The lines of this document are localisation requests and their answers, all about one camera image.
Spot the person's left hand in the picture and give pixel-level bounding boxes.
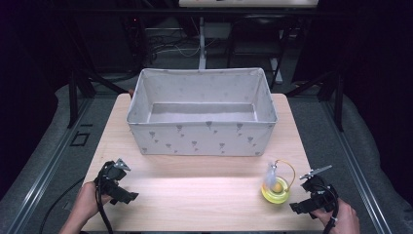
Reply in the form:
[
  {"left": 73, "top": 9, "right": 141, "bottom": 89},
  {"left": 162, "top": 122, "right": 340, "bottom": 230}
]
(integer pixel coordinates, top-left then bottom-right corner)
[{"left": 73, "top": 180, "right": 113, "bottom": 226}]

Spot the yellow cat toy with feather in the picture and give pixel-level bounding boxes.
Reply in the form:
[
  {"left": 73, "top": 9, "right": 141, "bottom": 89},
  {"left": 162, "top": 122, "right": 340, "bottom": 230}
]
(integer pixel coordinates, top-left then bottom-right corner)
[{"left": 260, "top": 158, "right": 297, "bottom": 206}]

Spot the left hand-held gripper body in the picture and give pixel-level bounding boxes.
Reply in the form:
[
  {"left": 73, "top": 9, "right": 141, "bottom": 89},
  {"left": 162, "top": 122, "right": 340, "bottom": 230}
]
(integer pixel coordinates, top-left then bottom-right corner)
[{"left": 94, "top": 158, "right": 132, "bottom": 199}]

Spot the person's right hand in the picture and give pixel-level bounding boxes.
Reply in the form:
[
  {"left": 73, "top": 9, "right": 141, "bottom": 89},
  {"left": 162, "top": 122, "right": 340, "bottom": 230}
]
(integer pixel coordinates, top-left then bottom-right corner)
[{"left": 312, "top": 198, "right": 361, "bottom": 234}]

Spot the black metal stand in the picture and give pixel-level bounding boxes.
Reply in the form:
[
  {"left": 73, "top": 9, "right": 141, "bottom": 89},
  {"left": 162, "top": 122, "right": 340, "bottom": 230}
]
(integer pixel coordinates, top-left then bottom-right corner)
[
  {"left": 284, "top": 68, "right": 346, "bottom": 133},
  {"left": 65, "top": 62, "right": 131, "bottom": 130}
]

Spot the grey patterned fabric storage box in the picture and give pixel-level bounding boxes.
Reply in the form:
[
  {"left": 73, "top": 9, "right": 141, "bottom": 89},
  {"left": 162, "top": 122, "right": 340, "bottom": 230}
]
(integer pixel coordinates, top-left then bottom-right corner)
[{"left": 126, "top": 67, "right": 279, "bottom": 157}]

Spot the black chair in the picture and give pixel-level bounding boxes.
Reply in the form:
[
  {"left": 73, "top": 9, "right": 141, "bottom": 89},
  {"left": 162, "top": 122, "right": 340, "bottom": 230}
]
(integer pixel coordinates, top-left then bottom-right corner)
[{"left": 225, "top": 14, "right": 295, "bottom": 70}]

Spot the black cable on floor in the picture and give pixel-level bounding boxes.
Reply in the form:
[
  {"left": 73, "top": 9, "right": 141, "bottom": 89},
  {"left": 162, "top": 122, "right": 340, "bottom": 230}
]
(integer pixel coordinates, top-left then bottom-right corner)
[{"left": 38, "top": 175, "right": 86, "bottom": 234}]

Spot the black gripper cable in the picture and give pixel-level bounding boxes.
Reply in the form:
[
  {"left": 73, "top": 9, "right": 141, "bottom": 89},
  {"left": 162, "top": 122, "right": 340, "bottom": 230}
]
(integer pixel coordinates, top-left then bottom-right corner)
[
  {"left": 94, "top": 179, "right": 115, "bottom": 234},
  {"left": 321, "top": 183, "right": 341, "bottom": 234}
]

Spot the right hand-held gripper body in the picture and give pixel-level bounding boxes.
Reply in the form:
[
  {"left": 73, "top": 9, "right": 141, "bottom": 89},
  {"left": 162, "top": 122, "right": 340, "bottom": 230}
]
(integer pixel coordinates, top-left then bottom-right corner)
[{"left": 298, "top": 164, "right": 340, "bottom": 215}]

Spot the white desk leg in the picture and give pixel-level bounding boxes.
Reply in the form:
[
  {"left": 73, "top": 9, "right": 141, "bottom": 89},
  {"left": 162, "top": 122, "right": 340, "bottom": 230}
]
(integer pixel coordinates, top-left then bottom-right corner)
[{"left": 198, "top": 16, "right": 207, "bottom": 70}]

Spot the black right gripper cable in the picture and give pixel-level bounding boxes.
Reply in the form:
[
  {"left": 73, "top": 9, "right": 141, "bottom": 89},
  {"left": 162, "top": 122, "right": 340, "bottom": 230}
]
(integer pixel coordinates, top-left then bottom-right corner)
[{"left": 321, "top": 183, "right": 341, "bottom": 234}]

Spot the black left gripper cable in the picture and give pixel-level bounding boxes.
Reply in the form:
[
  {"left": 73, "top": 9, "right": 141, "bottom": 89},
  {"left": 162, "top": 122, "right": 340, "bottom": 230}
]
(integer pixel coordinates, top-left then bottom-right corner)
[{"left": 94, "top": 179, "right": 115, "bottom": 234}]

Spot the tangle of floor cables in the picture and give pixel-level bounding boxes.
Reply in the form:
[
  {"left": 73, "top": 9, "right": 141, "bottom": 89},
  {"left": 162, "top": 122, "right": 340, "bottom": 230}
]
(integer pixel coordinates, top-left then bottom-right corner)
[{"left": 145, "top": 30, "right": 204, "bottom": 60}]

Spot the metal floor rail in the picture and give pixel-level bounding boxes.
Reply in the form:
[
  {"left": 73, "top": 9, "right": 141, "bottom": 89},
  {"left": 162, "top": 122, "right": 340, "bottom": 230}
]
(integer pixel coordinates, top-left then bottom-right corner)
[
  {"left": 5, "top": 97, "right": 95, "bottom": 234},
  {"left": 323, "top": 99, "right": 394, "bottom": 234}
]

